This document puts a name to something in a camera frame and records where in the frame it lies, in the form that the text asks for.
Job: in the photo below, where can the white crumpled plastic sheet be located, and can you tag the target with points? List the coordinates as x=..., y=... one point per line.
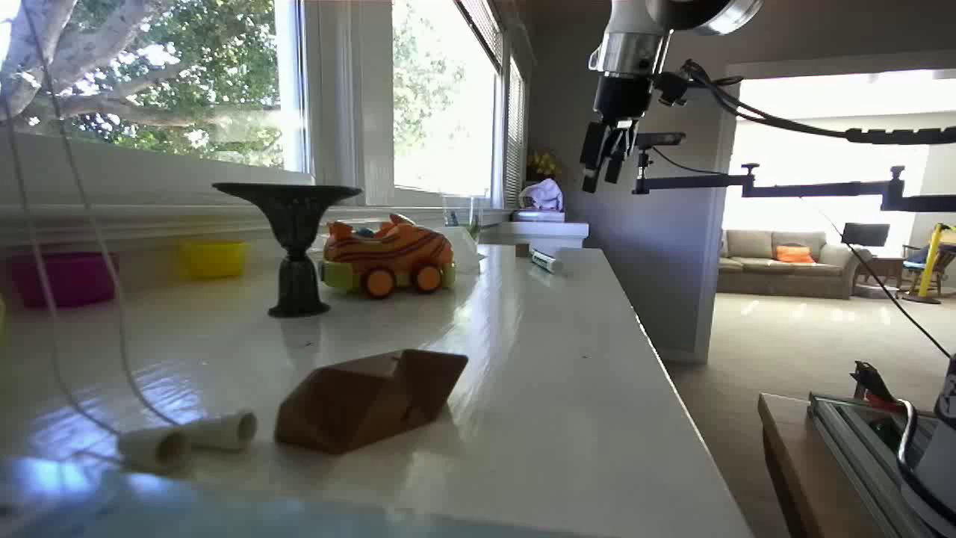
x=466, y=268

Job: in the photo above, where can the orange toy car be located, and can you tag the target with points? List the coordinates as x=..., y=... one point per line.
x=389, y=259

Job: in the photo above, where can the magenta bowl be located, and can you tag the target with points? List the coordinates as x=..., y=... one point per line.
x=60, y=280

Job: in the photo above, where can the small brown wedge block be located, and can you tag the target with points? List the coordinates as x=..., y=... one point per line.
x=522, y=253

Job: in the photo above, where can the white crumpled bag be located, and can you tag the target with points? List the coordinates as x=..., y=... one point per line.
x=543, y=196

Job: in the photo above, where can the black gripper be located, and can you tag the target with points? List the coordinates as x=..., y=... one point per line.
x=622, y=101

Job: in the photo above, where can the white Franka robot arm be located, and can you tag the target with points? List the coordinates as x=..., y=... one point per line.
x=638, y=33

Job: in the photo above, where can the black monitor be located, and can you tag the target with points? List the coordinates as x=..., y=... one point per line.
x=865, y=235

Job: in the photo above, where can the dark goblet shaped stand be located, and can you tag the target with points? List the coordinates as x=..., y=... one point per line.
x=298, y=244

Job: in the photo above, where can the yellow flowers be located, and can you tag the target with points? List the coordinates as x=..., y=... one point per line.
x=543, y=166

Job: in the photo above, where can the red black clamp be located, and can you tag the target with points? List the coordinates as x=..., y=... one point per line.
x=873, y=385

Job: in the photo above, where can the clear plastic cup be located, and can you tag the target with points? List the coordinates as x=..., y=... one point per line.
x=466, y=237

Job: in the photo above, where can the yellow stand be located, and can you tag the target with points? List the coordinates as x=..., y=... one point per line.
x=934, y=260

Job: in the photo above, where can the yellow bowl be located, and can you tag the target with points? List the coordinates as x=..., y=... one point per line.
x=209, y=259

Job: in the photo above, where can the beige sofa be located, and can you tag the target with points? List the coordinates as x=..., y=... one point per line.
x=788, y=269

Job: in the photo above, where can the orange cushion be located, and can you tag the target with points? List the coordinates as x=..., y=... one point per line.
x=795, y=255

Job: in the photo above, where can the black external camera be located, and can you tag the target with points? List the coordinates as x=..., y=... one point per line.
x=647, y=139

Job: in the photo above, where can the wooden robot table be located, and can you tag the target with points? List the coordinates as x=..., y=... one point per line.
x=795, y=467

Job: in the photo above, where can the dark green marker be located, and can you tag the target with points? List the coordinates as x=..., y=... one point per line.
x=543, y=260

